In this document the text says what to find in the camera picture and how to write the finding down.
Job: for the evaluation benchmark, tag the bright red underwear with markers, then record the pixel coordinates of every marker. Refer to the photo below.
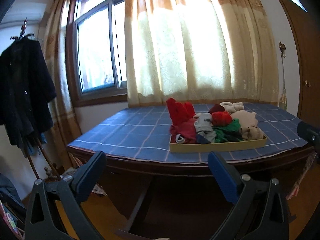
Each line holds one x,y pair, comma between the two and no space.
178,112

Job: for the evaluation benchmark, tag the yellow cardboard tray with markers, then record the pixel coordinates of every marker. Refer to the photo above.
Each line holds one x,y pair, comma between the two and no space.
212,147

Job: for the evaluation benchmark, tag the maroon underwear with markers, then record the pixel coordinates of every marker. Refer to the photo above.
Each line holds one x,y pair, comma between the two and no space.
217,108

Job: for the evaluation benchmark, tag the dark red underwear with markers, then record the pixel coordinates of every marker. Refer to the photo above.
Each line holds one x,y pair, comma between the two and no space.
185,130

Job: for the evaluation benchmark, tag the cream lace curtain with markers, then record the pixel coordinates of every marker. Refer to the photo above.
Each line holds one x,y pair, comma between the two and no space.
187,55

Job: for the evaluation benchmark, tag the dark coat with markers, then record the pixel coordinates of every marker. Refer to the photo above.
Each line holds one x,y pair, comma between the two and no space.
22,92

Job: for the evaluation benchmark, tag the large beige underwear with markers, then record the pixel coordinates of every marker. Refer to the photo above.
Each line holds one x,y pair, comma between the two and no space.
245,120

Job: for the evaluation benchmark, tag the wooden door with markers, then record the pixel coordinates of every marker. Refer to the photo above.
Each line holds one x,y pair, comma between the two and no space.
307,67

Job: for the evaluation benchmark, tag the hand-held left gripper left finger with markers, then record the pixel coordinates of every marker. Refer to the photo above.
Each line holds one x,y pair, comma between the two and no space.
90,177

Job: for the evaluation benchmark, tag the patterned side curtain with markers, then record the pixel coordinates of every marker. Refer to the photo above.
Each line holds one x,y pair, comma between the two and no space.
57,92

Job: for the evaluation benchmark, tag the white air conditioner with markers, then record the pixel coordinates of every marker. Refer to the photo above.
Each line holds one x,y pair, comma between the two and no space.
25,15

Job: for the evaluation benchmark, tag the dark wooden desk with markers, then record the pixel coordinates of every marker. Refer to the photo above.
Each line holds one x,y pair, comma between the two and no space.
175,167

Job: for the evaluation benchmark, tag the floral pink cloth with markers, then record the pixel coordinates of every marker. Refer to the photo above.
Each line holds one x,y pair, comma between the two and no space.
302,177

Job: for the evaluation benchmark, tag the green black striped underwear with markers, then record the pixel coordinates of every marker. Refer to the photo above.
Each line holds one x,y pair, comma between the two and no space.
228,128

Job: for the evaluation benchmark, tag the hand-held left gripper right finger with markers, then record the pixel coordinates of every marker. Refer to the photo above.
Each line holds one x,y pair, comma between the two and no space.
222,177

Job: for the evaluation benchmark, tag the wooden framed window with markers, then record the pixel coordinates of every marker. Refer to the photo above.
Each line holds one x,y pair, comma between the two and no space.
95,55

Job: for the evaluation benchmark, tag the blue checked tablecloth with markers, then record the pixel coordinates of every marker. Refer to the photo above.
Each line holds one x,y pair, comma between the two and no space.
125,132

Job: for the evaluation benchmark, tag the wooden coat rack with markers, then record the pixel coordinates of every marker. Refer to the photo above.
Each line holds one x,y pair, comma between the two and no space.
47,170

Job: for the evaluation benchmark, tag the teal garment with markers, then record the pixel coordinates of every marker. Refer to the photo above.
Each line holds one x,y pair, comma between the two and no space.
43,138

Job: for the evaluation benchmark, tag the colourful patterned fabric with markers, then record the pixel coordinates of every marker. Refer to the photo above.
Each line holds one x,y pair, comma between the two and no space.
7,217

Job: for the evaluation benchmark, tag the brass door knob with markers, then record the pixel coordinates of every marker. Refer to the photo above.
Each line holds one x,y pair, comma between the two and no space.
308,83

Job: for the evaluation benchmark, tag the small beige underwear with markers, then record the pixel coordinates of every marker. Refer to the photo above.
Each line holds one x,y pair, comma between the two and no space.
232,107

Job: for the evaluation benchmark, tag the denim clothes pile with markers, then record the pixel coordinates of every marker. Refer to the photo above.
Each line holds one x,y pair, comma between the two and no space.
10,190

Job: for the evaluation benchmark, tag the tan underwear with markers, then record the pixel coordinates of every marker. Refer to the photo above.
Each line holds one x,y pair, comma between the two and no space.
252,133

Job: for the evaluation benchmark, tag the orange red underwear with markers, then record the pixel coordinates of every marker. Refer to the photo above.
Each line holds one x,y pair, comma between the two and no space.
221,118

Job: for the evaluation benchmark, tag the grey blue underwear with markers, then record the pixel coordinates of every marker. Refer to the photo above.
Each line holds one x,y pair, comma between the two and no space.
203,123

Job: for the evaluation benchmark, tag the checked cloth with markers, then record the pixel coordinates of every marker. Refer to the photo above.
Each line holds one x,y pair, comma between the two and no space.
98,188

